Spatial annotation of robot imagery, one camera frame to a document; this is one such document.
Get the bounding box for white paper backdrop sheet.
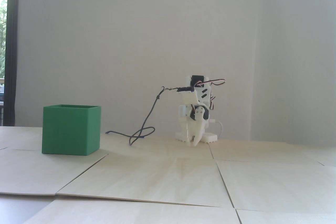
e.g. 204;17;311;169
16;0;259;140

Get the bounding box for green open box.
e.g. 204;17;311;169
42;104;102;156

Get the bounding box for dark window frame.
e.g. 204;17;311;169
3;0;20;127

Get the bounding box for white power cable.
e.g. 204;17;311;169
209;119;224;139

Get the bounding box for black camera cable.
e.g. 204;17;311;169
106;86;182;146

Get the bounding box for red white servo wire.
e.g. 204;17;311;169
196;78;225;87

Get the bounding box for white robot arm with base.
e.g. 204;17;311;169
175;75;218;144

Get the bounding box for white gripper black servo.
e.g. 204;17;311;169
178;104;210;147

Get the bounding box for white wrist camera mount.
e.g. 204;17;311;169
176;85;199;107

